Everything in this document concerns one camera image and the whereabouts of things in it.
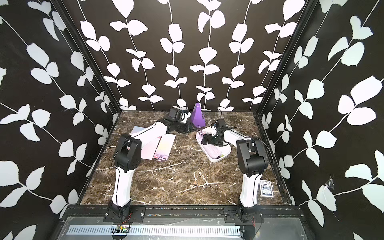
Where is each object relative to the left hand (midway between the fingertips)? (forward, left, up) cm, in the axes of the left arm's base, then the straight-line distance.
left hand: (197, 127), depth 94 cm
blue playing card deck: (-36, -37, -12) cm, 53 cm away
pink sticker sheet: (+12, +45, -15) cm, 49 cm away
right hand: (-3, -6, -10) cm, 12 cm away
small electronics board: (-51, +39, -13) cm, 65 cm away
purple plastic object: (+12, -1, -5) cm, 13 cm away
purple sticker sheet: (-6, +23, -14) cm, 27 cm away
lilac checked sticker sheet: (0, -2, -8) cm, 9 cm away
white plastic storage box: (-13, -11, -12) cm, 20 cm away
